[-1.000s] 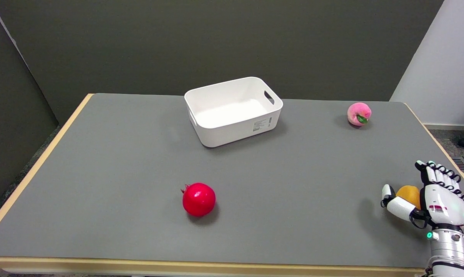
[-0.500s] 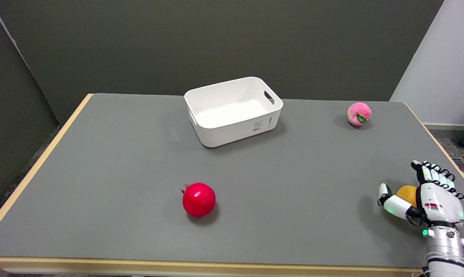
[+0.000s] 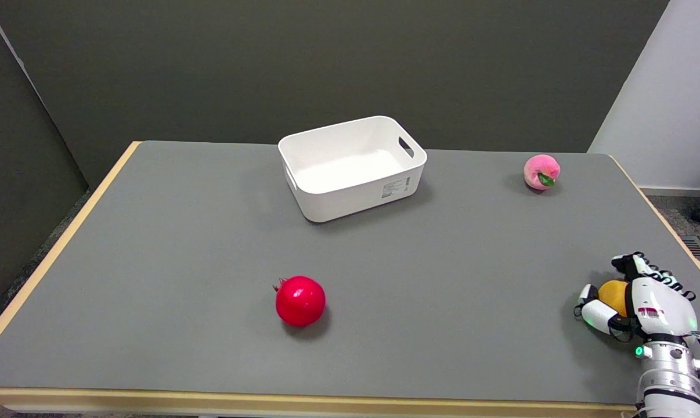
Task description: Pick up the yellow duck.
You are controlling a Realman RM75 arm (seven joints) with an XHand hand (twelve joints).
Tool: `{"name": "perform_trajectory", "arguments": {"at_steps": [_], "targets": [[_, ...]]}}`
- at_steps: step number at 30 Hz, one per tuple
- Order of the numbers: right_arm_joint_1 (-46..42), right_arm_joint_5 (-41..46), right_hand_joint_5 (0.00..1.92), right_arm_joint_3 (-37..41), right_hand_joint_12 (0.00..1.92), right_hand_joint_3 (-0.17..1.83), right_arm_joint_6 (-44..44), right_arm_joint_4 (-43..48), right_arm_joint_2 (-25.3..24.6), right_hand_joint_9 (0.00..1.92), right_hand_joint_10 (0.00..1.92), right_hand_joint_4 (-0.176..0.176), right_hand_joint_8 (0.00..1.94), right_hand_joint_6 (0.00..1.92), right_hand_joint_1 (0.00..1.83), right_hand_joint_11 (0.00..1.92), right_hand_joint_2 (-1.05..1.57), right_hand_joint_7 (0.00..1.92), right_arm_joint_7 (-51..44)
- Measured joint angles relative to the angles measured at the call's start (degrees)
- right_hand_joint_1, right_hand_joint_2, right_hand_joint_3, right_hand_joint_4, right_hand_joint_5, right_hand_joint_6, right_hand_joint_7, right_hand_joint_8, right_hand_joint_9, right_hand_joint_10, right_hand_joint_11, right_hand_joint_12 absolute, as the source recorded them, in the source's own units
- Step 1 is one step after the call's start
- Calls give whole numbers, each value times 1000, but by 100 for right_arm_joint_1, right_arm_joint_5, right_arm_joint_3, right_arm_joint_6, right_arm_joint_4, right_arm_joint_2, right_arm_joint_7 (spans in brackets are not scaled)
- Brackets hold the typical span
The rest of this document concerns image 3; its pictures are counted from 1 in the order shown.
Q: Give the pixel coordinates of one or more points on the floor vent grille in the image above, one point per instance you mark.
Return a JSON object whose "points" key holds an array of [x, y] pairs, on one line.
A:
{"points": [[698, 248]]}

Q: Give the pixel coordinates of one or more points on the red toy pomegranate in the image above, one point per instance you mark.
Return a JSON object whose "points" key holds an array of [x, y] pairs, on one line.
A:
{"points": [[300, 301]]}

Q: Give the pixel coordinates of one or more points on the pink plush peach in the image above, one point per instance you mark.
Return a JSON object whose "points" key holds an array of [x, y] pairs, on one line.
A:
{"points": [[541, 171]]}

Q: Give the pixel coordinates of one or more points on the white plastic storage bin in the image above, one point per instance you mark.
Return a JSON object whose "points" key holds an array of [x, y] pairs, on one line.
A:
{"points": [[353, 167]]}

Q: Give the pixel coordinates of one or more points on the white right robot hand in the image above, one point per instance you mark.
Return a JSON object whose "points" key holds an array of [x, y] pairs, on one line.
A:
{"points": [[652, 305]]}

